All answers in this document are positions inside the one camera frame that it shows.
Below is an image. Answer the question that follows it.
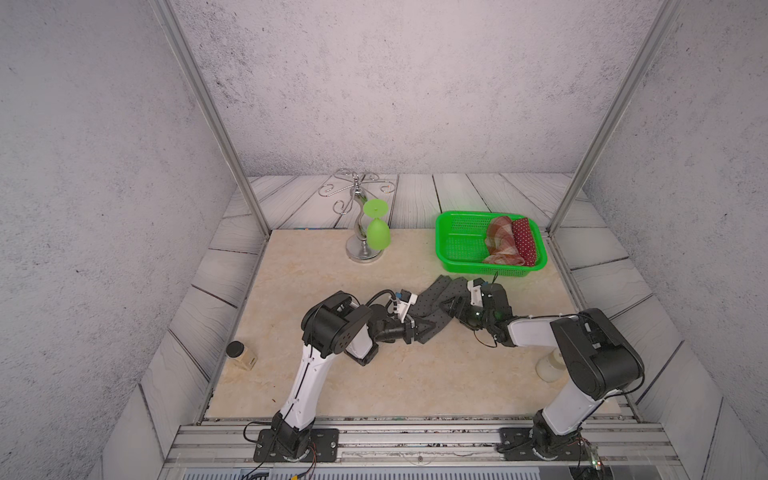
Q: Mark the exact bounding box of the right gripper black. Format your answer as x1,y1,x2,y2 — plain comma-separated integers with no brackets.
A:
438,295,494,332

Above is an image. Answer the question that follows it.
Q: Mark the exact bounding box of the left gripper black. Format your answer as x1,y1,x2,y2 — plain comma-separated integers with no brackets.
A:
371,317,435,349

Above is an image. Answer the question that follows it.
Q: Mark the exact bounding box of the grey polka dot skirt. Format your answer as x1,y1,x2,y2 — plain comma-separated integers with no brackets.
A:
409,275,471,344

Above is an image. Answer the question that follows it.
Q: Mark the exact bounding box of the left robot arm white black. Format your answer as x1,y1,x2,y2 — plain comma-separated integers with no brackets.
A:
271,289,418,458

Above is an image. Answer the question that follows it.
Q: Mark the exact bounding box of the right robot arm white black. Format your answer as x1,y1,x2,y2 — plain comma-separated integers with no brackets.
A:
441,281,645,460

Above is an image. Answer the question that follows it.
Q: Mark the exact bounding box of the small translucent plastic bottle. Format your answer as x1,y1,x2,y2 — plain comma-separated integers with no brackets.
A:
535,350,567,383

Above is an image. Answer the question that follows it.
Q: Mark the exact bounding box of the brown plaid rolled skirt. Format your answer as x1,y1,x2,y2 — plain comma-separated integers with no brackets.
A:
483,216,526,266

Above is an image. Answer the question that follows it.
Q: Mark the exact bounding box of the green plastic basket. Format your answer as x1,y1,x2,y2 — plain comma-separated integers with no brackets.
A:
435,211,548,277

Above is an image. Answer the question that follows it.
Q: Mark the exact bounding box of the red dotted rolled skirt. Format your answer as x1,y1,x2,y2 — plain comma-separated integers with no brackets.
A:
512,218,538,267

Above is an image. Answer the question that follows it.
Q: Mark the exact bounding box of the green plastic wine glass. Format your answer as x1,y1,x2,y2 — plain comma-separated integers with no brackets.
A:
363,199,391,251

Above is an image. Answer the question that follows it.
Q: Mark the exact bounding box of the small bottle black cap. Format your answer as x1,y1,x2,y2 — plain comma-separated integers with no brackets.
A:
225,340,257,371

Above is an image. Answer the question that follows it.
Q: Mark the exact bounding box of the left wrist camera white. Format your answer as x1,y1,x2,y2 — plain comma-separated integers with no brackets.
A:
394,290,418,323

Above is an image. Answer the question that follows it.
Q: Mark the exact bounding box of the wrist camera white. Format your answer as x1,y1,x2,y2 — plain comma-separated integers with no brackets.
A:
467,278,485,308
394,290,418,323

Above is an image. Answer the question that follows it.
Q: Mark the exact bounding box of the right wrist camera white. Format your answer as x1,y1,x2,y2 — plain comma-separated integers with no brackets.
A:
467,278,485,308

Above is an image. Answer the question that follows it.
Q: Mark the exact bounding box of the silver wire glass rack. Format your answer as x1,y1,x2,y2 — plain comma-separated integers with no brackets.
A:
318,169,396,263

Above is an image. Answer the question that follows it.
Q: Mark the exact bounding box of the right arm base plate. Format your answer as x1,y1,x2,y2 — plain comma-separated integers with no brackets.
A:
495,427,587,462

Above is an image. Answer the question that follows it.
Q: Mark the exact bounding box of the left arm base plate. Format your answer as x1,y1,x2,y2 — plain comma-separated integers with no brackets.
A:
253,427,340,463

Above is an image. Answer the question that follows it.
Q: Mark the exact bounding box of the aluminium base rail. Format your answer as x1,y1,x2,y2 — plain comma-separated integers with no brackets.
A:
163,415,688,479

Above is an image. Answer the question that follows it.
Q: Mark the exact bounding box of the right aluminium frame post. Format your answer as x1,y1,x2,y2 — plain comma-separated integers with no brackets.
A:
547,0,682,237

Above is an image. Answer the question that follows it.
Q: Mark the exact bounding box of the aluminium frame post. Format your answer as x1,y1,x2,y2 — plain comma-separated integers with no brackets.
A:
547,0,682,237
150,0,271,238

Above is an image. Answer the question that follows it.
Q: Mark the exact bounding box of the left aluminium frame post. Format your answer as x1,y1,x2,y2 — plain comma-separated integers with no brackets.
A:
150,0,271,238

